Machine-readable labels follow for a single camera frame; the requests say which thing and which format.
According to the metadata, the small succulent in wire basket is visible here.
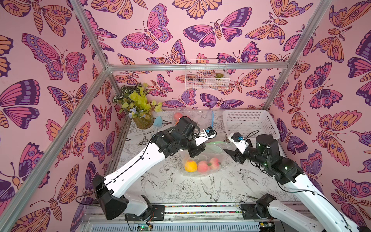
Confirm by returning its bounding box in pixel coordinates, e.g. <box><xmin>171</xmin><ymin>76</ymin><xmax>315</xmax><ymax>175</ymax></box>
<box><xmin>214</xmin><ymin>72</ymin><xmax>224</xmax><ymax>79</ymax></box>

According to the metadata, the white wire wall basket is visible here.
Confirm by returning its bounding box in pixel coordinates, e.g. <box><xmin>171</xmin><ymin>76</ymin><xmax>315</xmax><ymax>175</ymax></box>
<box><xmin>184</xmin><ymin>63</ymin><xmax>230</xmax><ymax>91</ymax></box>

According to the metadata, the potted green plant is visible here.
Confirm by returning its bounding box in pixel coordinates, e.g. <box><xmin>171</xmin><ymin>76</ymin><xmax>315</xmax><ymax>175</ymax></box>
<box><xmin>113</xmin><ymin>83</ymin><xmax>162</xmax><ymax>130</ymax></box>

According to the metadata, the pink peach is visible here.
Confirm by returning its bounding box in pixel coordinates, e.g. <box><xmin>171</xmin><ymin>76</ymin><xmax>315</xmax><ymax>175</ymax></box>
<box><xmin>174</xmin><ymin>112</ymin><xmax>183</xmax><ymax>121</ymax></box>
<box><xmin>209</xmin><ymin>157</ymin><xmax>221</xmax><ymax>170</ymax></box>
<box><xmin>197</xmin><ymin>160</ymin><xmax>210</xmax><ymax>174</ymax></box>

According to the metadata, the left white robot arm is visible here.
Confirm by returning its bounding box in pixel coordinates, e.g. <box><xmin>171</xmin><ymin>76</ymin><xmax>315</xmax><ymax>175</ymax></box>
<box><xmin>92</xmin><ymin>116</ymin><xmax>217</xmax><ymax>220</ymax></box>

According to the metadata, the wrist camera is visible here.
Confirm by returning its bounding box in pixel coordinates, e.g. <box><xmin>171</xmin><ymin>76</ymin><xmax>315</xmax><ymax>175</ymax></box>
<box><xmin>228</xmin><ymin>132</ymin><xmax>253</xmax><ymax>154</ymax></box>
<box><xmin>194</xmin><ymin>126</ymin><xmax>217</xmax><ymax>146</ymax></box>

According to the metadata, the white plastic basket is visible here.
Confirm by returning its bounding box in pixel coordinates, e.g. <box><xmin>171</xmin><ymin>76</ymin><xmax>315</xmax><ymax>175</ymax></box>
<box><xmin>223</xmin><ymin>110</ymin><xmax>280</xmax><ymax>143</ymax></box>

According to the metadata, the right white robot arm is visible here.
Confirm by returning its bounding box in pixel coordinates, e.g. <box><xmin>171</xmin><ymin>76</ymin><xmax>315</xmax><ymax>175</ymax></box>
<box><xmin>225</xmin><ymin>132</ymin><xmax>370</xmax><ymax>232</ymax></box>

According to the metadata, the green printed zip bag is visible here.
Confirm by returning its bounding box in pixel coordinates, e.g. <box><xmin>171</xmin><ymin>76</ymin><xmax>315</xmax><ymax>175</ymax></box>
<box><xmin>180</xmin><ymin>142</ymin><xmax>232</xmax><ymax>177</ymax></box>

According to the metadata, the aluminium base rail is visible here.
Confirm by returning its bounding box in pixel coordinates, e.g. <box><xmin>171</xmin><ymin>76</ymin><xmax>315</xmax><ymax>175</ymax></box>
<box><xmin>78</xmin><ymin>201</ymin><xmax>328</xmax><ymax>232</ymax></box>

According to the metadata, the yellow bell pepper toy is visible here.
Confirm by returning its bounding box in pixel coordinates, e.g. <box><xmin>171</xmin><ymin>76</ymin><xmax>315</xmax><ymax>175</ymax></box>
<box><xmin>184</xmin><ymin>160</ymin><xmax>198</xmax><ymax>173</ymax></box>

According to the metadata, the clear blue-zipper zip bag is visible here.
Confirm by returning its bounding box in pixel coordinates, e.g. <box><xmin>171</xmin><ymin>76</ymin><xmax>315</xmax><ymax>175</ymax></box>
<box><xmin>172</xmin><ymin>107</ymin><xmax>214</xmax><ymax>136</ymax></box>

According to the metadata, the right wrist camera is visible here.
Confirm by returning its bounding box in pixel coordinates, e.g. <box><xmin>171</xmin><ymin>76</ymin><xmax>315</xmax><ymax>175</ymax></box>
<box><xmin>228</xmin><ymin>132</ymin><xmax>253</xmax><ymax>154</ymax></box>

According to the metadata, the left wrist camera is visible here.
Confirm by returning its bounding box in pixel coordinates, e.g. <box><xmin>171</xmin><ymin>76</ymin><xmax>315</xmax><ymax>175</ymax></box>
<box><xmin>194</xmin><ymin>126</ymin><xmax>217</xmax><ymax>146</ymax></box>

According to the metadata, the aluminium frame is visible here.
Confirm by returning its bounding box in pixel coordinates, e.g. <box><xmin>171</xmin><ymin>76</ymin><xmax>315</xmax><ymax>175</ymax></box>
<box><xmin>1</xmin><ymin>1</ymin><xmax>332</xmax><ymax>232</ymax></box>

